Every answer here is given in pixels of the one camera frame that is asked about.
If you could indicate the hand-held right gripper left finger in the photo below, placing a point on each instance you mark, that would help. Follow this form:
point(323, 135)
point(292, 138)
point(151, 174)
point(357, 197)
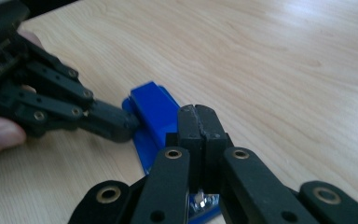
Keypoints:
point(186, 130)

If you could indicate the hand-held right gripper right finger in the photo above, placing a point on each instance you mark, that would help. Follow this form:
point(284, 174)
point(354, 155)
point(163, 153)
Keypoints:
point(214, 130)

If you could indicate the blue stapler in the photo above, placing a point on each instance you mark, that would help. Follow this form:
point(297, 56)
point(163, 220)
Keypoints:
point(155, 109)

